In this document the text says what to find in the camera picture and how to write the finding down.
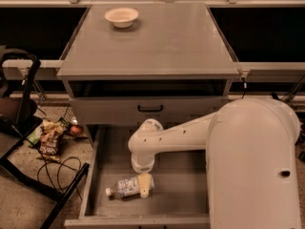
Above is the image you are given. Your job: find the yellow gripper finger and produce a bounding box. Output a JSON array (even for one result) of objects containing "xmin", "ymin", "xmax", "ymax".
[{"xmin": 137, "ymin": 174, "xmax": 151, "ymax": 198}]

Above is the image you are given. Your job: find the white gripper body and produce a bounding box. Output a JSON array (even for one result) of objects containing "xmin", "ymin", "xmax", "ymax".
[{"xmin": 131, "ymin": 154, "xmax": 155, "ymax": 174}]

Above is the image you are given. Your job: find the clear plastic water bottle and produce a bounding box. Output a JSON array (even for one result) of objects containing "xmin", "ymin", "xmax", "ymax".
[{"xmin": 105, "ymin": 175, "xmax": 154, "ymax": 198}]

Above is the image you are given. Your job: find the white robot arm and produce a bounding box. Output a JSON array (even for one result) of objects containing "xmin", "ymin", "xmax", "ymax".
[{"xmin": 129, "ymin": 98, "xmax": 302, "ymax": 229}]

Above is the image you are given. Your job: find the grey drawer cabinet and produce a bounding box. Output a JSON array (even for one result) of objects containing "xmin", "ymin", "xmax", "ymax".
[{"xmin": 59, "ymin": 2, "xmax": 237, "ymax": 141}]

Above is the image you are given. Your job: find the brown chip bag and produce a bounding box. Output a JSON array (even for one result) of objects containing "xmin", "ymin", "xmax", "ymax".
[{"xmin": 36, "ymin": 120, "xmax": 64, "ymax": 163}]

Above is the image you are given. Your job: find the white paper bowl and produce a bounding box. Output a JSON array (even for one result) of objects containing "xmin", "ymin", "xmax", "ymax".
[{"xmin": 105, "ymin": 8, "xmax": 139, "ymax": 29}]

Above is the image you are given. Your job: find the black drawer handle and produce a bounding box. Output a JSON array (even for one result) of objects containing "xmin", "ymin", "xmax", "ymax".
[{"xmin": 137, "ymin": 105, "xmax": 163, "ymax": 113}]

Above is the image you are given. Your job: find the black floor cable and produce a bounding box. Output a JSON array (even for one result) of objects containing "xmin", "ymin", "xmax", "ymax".
[{"xmin": 36, "ymin": 150, "xmax": 84, "ymax": 200}]

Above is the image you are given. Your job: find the black power adapter cable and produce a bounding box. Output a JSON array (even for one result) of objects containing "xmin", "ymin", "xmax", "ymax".
[{"xmin": 240, "ymin": 77, "xmax": 248, "ymax": 99}]

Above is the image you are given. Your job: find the black metal stand frame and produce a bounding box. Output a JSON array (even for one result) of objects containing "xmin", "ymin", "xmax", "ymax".
[{"xmin": 0, "ymin": 48, "xmax": 91, "ymax": 229}]

